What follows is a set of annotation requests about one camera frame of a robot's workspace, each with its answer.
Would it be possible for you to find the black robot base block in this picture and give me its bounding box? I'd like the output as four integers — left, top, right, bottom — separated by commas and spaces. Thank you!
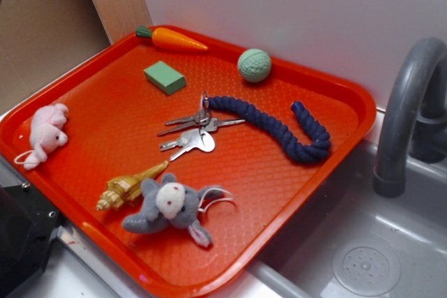
1, 185, 61, 297

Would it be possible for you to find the green rectangular block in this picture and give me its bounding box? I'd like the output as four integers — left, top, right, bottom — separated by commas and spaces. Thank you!
144, 61, 186, 96

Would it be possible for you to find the tan spiral seashell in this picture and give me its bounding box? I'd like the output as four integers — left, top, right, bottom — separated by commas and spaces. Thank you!
96, 161, 168, 211

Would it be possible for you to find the grey toy faucet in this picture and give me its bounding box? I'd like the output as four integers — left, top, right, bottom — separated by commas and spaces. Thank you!
373, 37, 446, 198

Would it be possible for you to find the grey plastic sink basin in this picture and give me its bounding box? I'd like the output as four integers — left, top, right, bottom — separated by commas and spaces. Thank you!
249, 141, 446, 297

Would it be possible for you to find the silver key bunch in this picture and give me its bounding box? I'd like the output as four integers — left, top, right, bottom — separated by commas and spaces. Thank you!
156, 91, 245, 162

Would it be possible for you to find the pink plush pig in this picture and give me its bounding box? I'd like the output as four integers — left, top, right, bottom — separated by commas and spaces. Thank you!
14, 103, 68, 170

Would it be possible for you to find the orange plastic tray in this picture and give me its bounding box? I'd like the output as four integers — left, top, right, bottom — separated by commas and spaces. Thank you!
1, 33, 376, 297

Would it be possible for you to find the orange toy carrot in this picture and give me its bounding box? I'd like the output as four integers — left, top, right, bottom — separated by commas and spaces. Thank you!
135, 26, 208, 52

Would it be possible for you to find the green textured ball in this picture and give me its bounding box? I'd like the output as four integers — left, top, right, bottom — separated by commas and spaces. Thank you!
237, 49, 272, 83

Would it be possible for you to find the navy blue braided rope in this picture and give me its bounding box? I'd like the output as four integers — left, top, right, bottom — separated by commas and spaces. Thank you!
207, 96, 332, 165

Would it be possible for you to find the grey plush animal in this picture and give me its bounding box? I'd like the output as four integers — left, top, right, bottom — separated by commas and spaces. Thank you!
122, 173, 234, 248

